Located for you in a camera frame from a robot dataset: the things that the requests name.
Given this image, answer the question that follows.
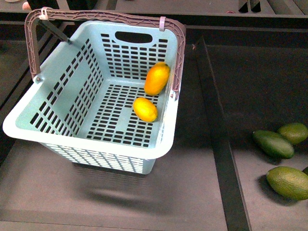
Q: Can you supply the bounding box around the yellow lemon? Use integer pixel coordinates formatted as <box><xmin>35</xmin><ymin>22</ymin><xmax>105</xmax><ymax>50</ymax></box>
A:
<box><xmin>133</xmin><ymin>97</ymin><xmax>158</xmax><ymax>122</ymax></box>

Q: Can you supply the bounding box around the yellow orange mango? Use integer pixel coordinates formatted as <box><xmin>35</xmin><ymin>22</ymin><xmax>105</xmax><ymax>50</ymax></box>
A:
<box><xmin>144</xmin><ymin>62</ymin><xmax>170</xmax><ymax>96</ymax></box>

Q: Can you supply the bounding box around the light blue plastic basket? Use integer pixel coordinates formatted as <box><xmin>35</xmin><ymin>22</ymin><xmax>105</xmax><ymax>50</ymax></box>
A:
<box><xmin>3</xmin><ymin>21</ymin><xmax>178</xmax><ymax>175</ymax></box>

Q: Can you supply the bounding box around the brown basket handle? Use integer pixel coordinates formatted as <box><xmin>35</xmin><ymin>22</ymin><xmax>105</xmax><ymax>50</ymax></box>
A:
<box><xmin>25</xmin><ymin>9</ymin><xmax>186</xmax><ymax>101</ymax></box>

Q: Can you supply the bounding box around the dark wooden display stand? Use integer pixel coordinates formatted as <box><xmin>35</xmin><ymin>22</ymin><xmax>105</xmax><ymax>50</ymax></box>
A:
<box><xmin>0</xmin><ymin>0</ymin><xmax>308</xmax><ymax>231</ymax></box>

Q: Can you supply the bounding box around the green avocado middle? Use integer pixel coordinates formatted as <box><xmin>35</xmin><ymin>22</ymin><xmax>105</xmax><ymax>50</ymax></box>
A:
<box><xmin>252</xmin><ymin>130</ymin><xmax>295</xmax><ymax>159</ymax></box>

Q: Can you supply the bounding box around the green avocado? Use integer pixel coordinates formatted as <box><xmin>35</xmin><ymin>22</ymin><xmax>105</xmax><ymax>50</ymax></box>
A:
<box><xmin>266</xmin><ymin>166</ymin><xmax>308</xmax><ymax>201</ymax></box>
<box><xmin>252</xmin><ymin>130</ymin><xmax>295</xmax><ymax>159</ymax></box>
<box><xmin>277</xmin><ymin>123</ymin><xmax>308</xmax><ymax>144</ymax></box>

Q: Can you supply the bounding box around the green avocado far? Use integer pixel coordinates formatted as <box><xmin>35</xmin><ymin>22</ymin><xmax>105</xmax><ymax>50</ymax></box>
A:
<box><xmin>277</xmin><ymin>123</ymin><xmax>308</xmax><ymax>144</ymax></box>

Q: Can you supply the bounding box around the green avocado near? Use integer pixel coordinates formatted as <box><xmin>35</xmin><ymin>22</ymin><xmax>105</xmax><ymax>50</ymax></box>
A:
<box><xmin>266</xmin><ymin>166</ymin><xmax>308</xmax><ymax>201</ymax></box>

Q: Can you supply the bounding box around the pink clip on handle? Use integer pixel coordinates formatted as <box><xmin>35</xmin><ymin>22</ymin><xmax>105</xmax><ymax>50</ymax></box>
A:
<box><xmin>159</xmin><ymin>16</ymin><xmax>166</xmax><ymax>32</ymax></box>

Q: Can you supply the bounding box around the white clip on handle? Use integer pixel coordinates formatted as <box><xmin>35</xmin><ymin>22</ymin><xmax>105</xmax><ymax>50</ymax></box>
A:
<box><xmin>38</xmin><ymin>7</ymin><xmax>52</xmax><ymax>20</ymax></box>

